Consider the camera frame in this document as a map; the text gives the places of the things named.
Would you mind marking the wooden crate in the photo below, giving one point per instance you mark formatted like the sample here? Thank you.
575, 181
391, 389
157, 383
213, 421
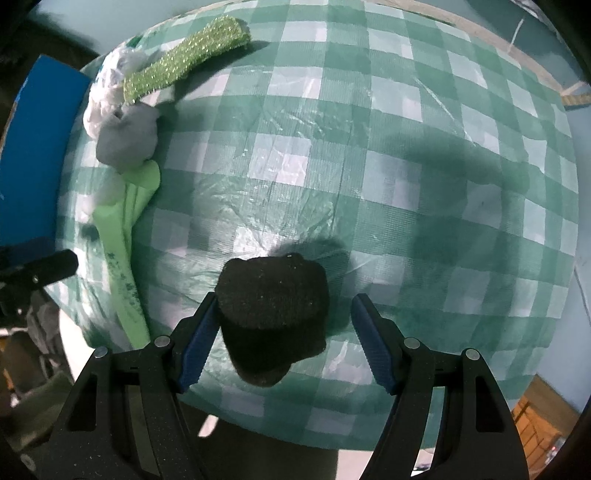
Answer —
538, 415

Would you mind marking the grey sock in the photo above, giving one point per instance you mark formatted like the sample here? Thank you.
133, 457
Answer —
127, 138

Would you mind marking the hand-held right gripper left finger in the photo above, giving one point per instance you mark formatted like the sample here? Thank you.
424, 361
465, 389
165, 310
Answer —
198, 344

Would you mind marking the green white checked plastic cloth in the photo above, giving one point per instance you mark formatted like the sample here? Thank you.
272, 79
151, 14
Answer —
369, 207

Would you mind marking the light green cloth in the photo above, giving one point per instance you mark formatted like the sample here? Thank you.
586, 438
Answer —
120, 249

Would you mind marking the grey cloth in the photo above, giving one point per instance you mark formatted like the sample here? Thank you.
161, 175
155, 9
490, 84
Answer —
41, 318

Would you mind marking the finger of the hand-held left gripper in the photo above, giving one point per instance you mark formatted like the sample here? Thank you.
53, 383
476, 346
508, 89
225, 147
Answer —
46, 267

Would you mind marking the blue cardboard box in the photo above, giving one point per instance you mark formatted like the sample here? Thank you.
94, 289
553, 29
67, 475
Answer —
41, 152

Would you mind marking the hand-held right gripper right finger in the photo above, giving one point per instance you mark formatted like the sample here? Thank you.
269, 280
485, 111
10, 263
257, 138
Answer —
371, 341

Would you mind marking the sparkly green sock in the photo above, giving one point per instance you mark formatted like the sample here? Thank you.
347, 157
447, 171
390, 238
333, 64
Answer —
184, 60

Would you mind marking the wooden ledge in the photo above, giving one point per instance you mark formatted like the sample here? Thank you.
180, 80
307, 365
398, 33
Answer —
577, 94

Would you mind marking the black sock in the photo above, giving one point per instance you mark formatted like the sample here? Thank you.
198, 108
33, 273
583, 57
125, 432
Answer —
272, 314

